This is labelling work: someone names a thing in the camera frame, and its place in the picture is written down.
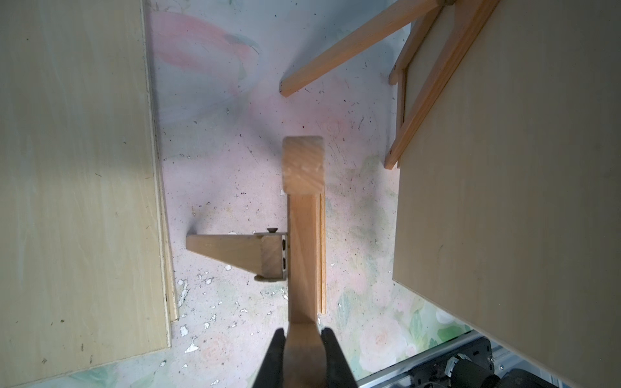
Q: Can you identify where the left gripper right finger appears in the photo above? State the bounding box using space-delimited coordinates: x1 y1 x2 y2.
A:
321 328 358 388

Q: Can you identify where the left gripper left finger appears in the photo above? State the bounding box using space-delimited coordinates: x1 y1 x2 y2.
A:
252 328 286 388

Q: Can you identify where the wooden easel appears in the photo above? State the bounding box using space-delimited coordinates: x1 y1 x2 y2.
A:
186 136 327 387
279 0 498 170

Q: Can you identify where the wooden canvas board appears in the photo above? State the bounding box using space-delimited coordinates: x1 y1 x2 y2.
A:
393 1 620 387
1 1 171 387
149 93 179 323

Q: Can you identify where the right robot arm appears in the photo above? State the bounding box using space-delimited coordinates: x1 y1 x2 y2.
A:
408 337 553 388

